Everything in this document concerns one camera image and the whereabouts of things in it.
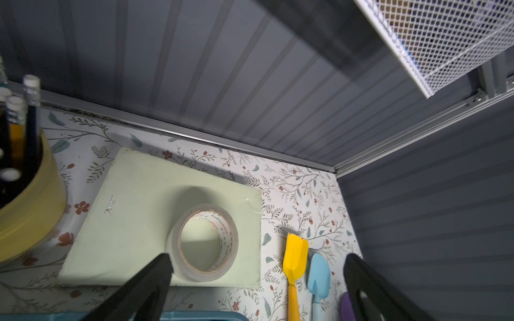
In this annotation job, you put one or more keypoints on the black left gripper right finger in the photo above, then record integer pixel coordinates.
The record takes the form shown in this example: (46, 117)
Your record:
(372, 297)

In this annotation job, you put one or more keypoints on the bundle of pencils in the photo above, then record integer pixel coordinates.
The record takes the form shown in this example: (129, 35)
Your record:
(21, 150)

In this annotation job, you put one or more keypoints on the teal plastic storage tray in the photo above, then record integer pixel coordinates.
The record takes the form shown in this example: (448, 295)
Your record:
(166, 315)

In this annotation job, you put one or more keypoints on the clear tape roll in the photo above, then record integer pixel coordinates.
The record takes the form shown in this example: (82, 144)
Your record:
(203, 244)

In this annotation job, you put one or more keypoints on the yellow pencil cup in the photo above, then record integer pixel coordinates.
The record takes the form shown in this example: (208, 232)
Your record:
(35, 212)

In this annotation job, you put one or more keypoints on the pale green flat board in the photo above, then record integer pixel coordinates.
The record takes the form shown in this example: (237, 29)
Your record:
(140, 200)

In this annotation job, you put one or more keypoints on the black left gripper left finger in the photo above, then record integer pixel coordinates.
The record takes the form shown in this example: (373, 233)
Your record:
(142, 297)

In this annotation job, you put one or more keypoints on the yellow toy shovel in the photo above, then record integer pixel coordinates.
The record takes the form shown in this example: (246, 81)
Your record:
(294, 266)

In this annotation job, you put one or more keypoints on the purple shovel pink handle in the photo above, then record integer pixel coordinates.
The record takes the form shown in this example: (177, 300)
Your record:
(345, 308)

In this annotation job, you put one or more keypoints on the white mesh wall basket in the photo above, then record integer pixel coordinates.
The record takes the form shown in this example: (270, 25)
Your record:
(438, 42)

